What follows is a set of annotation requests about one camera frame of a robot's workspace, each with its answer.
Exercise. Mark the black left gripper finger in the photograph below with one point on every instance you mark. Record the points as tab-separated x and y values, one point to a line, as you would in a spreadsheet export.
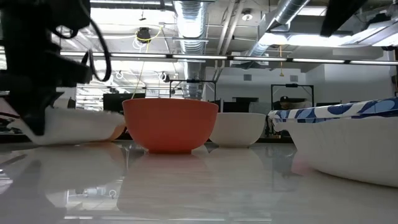
35	115

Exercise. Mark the paper bowl blue floral print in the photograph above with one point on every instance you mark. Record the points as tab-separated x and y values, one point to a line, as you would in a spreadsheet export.
77	127
342	149

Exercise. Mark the orange plastic bowl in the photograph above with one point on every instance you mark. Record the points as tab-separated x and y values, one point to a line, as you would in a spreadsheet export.
169	124

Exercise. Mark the black monitor screen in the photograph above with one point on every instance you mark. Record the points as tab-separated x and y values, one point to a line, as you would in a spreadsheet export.
115	102

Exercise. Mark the yellow plastic bowl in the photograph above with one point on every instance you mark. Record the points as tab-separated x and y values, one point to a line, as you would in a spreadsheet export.
119	132

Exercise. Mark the long ceiling light bar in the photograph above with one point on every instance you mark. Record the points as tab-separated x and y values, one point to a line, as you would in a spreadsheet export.
202	57

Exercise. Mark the white plastic bowl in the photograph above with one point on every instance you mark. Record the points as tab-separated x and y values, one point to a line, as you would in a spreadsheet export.
237	130

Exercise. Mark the round ceiling sensor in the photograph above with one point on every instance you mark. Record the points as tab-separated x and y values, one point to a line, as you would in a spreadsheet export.
247	15

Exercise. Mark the person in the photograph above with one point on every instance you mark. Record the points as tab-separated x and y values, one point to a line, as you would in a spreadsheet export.
284	100

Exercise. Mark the black metal rig frame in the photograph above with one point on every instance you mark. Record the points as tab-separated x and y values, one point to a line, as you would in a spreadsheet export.
292	85
192	81

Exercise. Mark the wide silver ventilation duct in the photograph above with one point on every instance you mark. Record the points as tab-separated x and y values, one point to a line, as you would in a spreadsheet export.
191	25

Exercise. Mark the slanted silver ventilation duct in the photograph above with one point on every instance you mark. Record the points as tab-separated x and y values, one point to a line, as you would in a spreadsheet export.
280	18

